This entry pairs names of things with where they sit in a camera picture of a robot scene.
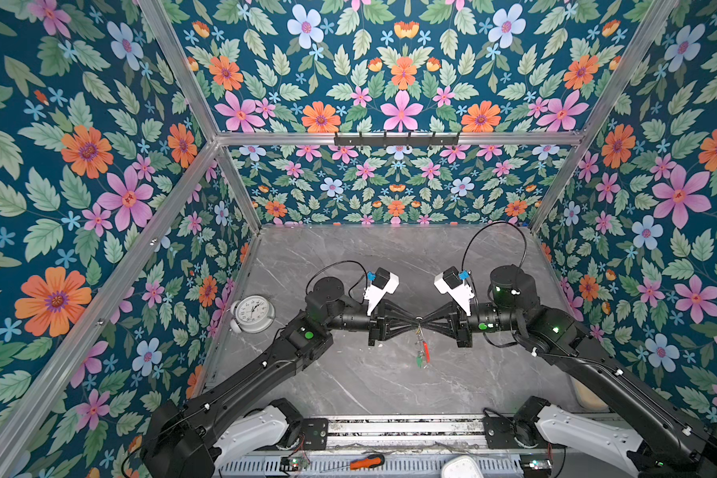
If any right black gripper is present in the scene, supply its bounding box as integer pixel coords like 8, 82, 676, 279
420, 301, 522, 350

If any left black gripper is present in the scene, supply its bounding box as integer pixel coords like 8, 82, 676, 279
323, 297, 421, 347

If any metal keyring disc red grip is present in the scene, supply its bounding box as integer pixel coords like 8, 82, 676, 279
415, 327, 430, 368

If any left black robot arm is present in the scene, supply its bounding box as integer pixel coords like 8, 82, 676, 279
139, 277, 419, 477

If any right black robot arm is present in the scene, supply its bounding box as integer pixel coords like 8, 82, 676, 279
422, 265, 717, 477

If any white alarm clock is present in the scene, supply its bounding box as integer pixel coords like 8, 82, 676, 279
230, 295, 275, 334

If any white device front edge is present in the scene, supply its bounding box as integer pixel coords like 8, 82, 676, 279
440, 455, 484, 478

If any beige sponge block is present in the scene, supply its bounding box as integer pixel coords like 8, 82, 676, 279
572, 378, 609, 412

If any right small circuit board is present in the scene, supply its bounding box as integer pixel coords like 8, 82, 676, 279
520, 457, 553, 478

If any small circuit board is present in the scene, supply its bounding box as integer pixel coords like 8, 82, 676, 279
520, 457, 553, 478
279, 456, 311, 474

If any left small circuit board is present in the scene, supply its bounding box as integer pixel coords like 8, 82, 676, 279
279, 456, 311, 474

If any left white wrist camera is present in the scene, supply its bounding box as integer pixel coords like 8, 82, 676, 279
364, 268, 400, 317

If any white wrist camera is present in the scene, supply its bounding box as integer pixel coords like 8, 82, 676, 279
434, 267, 475, 317
364, 268, 400, 317

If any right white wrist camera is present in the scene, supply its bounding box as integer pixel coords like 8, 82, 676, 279
434, 267, 475, 317

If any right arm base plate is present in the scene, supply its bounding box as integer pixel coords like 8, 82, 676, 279
482, 409, 538, 449

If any aluminium front rail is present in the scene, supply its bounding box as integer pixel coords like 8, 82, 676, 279
202, 414, 652, 455

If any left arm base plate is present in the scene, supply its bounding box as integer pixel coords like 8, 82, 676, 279
284, 417, 330, 451

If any orange handled screwdriver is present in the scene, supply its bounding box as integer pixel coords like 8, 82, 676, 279
349, 453, 386, 471

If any black wall hook rack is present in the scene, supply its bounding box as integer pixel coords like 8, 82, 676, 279
333, 131, 460, 147

